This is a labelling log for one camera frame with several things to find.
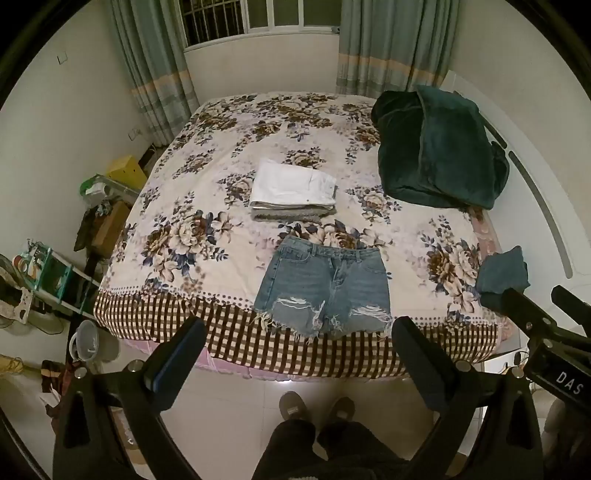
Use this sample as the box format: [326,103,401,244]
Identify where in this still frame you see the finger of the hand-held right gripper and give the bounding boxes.
[480,286,556,343]
[551,285,591,325]

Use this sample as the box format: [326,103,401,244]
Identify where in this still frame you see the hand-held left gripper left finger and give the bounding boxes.
[52,316,206,480]

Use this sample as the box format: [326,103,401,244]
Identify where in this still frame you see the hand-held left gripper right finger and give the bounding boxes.
[392,316,544,480]

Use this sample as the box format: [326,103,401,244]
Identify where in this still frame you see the blue denim shorts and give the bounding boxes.
[252,235,393,341]

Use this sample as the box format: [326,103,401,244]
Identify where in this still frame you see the grey folded pants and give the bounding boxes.
[250,203,337,225]

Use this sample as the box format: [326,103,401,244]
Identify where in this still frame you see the white folded pants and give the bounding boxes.
[250,158,338,209]

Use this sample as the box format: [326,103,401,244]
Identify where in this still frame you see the small teal cloth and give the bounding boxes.
[475,246,530,296]

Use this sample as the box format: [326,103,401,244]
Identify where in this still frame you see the grey plastic bucket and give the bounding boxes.
[68,319,117,366]

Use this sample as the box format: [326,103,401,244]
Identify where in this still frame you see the person's right grey slipper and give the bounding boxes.
[327,395,356,424]

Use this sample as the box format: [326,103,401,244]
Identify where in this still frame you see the person's grey slipper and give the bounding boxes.
[327,395,356,424]
[279,391,308,422]

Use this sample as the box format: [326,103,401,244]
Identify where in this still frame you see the red plaid cloth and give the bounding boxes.
[41,359,71,408]

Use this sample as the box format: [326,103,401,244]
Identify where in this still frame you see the person's left grey slipper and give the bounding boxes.
[279,391,308,422]

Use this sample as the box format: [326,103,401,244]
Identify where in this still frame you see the white curved headboard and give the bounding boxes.
[438,70,591,280]

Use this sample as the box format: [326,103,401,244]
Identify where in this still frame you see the person's dark trouser legs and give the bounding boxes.
[265,415,419,480]

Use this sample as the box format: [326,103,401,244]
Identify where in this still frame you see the teal storage rack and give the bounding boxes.
[13,239,101,320]

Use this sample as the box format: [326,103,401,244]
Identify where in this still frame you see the bed with floral sheet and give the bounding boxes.
[93,91,513,380]

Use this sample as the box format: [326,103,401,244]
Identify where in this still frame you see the brown cardboard box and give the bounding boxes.
[89,200,131,258]

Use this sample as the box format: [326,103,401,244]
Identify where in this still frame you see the dark green blanket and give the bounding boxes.
[370,84,510,211]

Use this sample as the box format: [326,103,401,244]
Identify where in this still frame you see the yellow box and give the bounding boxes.
[106,155,148,190]

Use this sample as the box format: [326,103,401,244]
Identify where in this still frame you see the green striped curtain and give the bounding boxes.
[335,0,461,96]
[110,0,200,147]

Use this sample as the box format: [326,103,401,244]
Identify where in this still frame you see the barred window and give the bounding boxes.
[179,0,343,48]

